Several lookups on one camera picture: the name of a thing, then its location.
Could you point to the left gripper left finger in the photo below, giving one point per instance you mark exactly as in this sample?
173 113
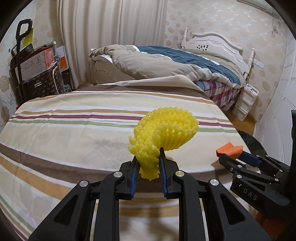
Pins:
134 175

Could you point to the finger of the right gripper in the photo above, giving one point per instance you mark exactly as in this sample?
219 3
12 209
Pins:
250 159
235 167

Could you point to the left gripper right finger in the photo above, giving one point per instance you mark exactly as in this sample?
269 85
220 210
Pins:
162 171

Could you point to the orange paper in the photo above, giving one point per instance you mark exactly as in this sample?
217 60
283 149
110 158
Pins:
230 150

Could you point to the yellow foam fruit net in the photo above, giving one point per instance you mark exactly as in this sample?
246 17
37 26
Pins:
168 128

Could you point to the white door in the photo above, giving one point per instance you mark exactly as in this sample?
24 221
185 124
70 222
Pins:
274 130

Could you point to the white plastic drawer unit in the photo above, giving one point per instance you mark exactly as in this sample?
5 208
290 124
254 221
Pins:
245 102

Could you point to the plaid bed sheet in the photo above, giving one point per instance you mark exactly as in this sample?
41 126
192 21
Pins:
222 95

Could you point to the striped bed sheet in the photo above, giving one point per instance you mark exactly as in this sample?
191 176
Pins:
50 144

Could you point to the beige and blue duvet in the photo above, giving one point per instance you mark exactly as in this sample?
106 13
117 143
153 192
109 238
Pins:
129 62

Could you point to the small white orange box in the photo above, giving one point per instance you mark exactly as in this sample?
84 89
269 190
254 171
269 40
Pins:
61 54

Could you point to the white orange cardboard box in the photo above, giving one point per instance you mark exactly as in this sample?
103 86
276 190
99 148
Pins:
37 64

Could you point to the cream curtain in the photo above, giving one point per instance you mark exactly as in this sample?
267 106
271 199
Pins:
94 24

